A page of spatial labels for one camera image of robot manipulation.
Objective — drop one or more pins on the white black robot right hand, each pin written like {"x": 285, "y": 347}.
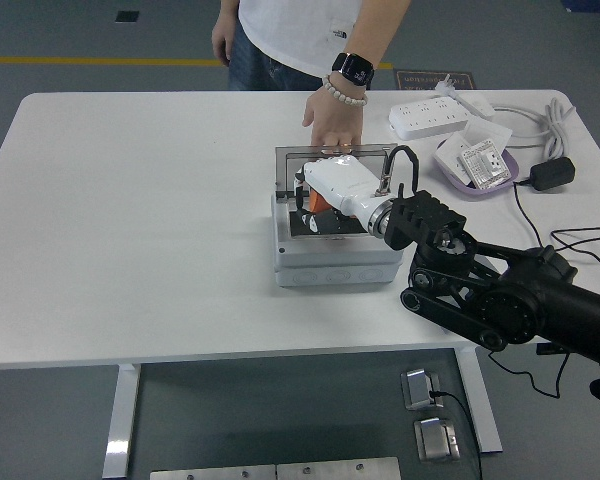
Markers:
{"x": 342, "y": 180}

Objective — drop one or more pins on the person's left hand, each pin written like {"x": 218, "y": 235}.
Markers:
{"x": 335, "y": 120}

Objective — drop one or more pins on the person's right hand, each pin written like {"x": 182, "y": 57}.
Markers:
{"x": 222, "y": 40}

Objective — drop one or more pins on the orange cylindrical battery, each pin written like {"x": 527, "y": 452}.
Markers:
{"x": 317, "y": 202}

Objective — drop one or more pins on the smoky transparent box lid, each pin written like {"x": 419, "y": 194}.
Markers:
{"x": 287, "y": 170}

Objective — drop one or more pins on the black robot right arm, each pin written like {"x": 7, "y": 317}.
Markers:
{"x": 505, "y": 305}

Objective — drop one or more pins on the person's left forearm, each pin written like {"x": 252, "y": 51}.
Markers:
{"x": 375, "y": 30}

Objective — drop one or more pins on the person's right forearm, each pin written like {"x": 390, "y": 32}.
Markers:
{"x": 229, "y": 9}

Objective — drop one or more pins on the grey plastic junction box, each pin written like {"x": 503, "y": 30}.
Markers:
{"x": 330, "y": 260}

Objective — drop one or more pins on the metal floor socket box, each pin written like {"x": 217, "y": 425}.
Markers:
{"x": 420, "y": 390}
{"x": 436, "y": 440}

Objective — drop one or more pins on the black wrist watch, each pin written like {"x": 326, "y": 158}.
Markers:
{"x": 354, "y": 69}

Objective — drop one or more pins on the person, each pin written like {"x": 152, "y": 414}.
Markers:
{"x": 290, "y": 30}

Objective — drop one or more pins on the white power strip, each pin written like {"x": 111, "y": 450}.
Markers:
{"x": 430, "y": 117}

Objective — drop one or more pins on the black floor hatch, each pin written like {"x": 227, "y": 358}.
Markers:
{"x": 127, "y": 16}

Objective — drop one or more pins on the dark floor sign mat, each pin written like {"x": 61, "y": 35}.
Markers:
{"x": 430, "y": 80}

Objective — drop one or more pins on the purple plastic tray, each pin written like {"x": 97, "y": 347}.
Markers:
{"x": 480, "y": 192}

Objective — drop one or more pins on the white socket panel with label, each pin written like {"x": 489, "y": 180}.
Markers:
{"x": 485, "y": 167}

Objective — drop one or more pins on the plain white square panel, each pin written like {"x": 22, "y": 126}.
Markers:
{"x": 490, "y": 132}

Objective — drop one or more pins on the black power adapter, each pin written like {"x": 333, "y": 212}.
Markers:
{"x": 552, "y": 174}

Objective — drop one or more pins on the white table leg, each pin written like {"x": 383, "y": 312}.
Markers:
{"x": 122, "y": 415}
{"x": 480, "y": 400}

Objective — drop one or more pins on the black table control panel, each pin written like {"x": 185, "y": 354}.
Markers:
{"x": 552, "y": 348}

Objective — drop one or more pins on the grey metal floor plate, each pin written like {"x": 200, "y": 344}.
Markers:
{"x": 212, "y": 473}
{"x": 337, "y": 470}

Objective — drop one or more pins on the white wall socket panel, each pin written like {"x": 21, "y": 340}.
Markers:
{"x": 447, "y": 157}

